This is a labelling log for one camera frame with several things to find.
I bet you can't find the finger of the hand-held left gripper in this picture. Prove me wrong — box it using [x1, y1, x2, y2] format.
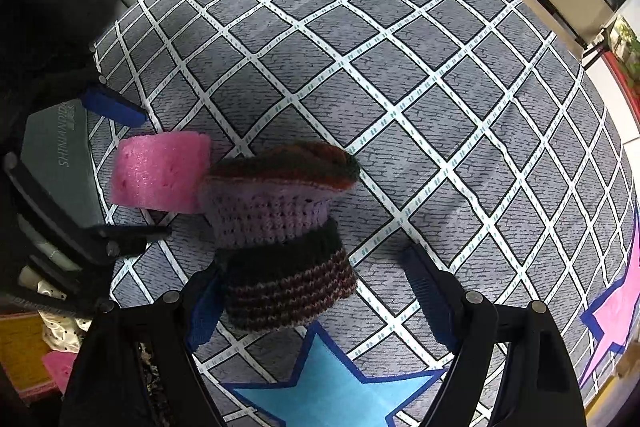
[65, 69, 149, 128]
[4, 151, 172, 264]

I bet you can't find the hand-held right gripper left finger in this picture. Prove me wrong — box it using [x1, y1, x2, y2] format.
[59, 264, 226, 427]

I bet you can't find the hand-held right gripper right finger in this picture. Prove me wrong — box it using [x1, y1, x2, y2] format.
[402, 244, 587, 427]

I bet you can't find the pink sponge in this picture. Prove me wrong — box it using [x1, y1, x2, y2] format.
[110, 131, 213, 214]

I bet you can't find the striped knitted hat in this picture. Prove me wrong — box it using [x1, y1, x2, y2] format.
[197, 142, 362, 333]

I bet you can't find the white dotted cloth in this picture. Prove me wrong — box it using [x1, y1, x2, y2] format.
[40, 292, 96, 354]

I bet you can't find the pink cloth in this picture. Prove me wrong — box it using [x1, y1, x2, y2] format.
[42, 349, 77, 390]

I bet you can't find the orange box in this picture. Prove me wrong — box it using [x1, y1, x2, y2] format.
[0, 312, 57, 400]

